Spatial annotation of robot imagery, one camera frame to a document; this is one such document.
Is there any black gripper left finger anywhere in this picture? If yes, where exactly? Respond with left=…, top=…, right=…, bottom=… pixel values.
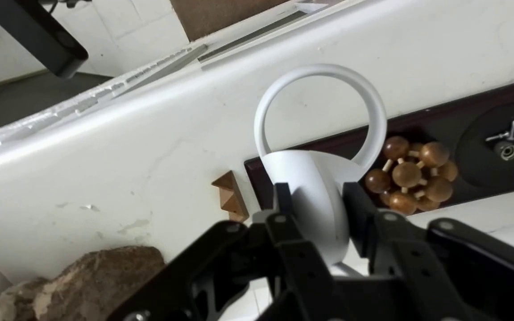
left=108, top=182, right=336, bottom=321

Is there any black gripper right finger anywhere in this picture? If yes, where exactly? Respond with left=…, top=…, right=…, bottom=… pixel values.
left=343, top=180, right=514, bottom=321

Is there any small wooden pyramid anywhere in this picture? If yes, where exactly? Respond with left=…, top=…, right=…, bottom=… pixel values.
left=220, top=189, right=252, bottom=223
left=209, top=170, right=240, bottom=196

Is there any wooden bead cluster toy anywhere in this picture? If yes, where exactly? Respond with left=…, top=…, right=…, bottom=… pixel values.
left=363, top=134, right=461, bottom=216

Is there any black round disc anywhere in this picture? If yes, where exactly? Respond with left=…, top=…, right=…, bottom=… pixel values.
left=454, top=100, right=514, bottom=189

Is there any white cabinet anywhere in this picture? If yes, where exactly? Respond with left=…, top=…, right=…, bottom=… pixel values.
left=0, top=0, right=514, bottom=321

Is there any dark brown wooden tray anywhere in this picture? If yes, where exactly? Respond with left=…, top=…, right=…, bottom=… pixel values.
left=243, top=75, right=514, bottom=211

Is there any grey brown rock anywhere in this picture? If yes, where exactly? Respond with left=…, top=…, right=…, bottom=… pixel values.
left=0, top=275, right=52, bottom=321

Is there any black flat bar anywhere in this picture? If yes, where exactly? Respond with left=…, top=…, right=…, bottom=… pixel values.
left=0, top=0, right=92, bottom=81

